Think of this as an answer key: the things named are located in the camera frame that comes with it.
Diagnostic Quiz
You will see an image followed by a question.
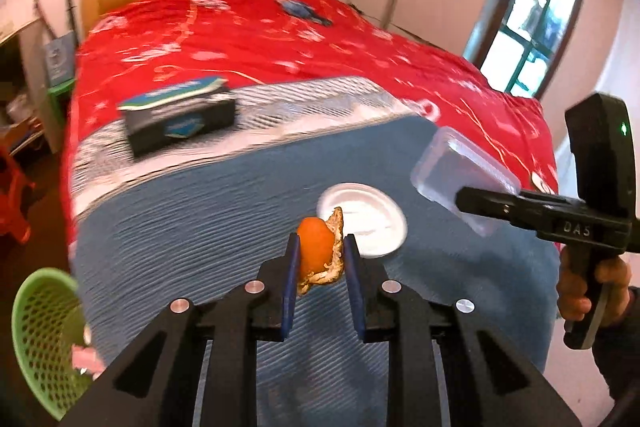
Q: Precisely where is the green plastic stool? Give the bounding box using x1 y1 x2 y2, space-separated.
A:
46 77 76 138

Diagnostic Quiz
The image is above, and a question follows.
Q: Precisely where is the green plastic mesh basket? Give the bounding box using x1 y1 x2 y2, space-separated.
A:
11 268 108 422

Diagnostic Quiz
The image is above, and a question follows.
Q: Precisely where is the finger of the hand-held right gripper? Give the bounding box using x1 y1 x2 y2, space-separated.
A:
455 186 548 230

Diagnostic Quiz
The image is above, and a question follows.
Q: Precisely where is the person's right forearm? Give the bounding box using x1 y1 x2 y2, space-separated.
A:
592 287 640 403

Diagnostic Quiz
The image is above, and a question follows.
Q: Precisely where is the dark pole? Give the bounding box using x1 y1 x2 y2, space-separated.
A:
65 0 81 45

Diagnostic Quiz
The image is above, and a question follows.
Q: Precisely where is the white desk with shelves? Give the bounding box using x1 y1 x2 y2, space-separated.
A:
0 17 66 158

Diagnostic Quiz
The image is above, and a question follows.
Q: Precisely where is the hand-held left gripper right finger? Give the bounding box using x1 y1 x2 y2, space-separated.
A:
342 233 583 427

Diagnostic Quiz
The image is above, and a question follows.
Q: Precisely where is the orange peel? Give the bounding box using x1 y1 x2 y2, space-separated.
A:
296 207 346 297

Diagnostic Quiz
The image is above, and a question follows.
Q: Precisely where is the black box with blue label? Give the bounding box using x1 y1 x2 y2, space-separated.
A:
119 76 237 158

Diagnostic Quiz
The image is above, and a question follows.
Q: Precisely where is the small blue cloth item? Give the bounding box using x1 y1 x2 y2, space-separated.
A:
277 0 333 26

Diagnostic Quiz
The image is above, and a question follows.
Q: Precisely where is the blue striped blanket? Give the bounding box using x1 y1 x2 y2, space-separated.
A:
67 77 562 427

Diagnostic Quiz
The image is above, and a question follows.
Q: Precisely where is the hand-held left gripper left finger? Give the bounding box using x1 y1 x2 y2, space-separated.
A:
60 232 301 427

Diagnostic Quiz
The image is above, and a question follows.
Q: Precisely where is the window with dark frame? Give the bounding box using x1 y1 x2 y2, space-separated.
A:
462 0 591 100

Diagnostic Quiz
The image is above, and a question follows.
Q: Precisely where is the clear plastic container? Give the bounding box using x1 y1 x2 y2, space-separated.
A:
410 126 522 237

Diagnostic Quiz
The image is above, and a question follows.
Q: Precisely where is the light blue bag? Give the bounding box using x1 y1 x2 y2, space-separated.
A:
42 32 77 82

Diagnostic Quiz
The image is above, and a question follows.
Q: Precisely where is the red plastic stool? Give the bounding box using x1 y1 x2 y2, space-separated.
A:
0 144 37 245

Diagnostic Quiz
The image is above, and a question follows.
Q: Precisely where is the red snack wrapper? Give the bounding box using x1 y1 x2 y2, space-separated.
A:
72 346 106 380

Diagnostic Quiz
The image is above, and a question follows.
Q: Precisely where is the person's right hand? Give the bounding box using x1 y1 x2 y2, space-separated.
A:
556 249 632 324

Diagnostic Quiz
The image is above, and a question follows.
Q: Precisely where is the white round plate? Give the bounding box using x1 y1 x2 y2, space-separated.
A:
317 183 408 259

